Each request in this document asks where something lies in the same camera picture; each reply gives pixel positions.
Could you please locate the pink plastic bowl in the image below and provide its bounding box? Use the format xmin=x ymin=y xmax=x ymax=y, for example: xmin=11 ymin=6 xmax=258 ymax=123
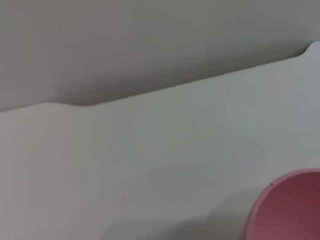
xmin=238 ymin=168 xmax=320 ymax=240

